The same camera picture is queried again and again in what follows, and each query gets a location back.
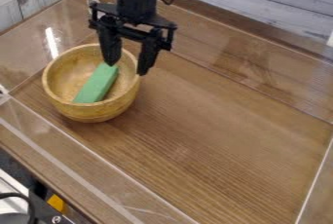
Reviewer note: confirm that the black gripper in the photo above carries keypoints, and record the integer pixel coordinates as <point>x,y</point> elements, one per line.
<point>132,19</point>

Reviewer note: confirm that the green rectangular block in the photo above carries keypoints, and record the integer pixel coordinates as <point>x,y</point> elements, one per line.
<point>97,84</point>

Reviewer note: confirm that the brown wooden bowl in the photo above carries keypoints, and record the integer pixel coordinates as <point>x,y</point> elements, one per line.
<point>65,75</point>

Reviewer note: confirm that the black device with yellow label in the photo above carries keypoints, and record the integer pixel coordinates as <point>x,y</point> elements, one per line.
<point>48,215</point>

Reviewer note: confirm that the clear acrylic left corner bracket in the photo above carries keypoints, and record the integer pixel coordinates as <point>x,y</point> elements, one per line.
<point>4,94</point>

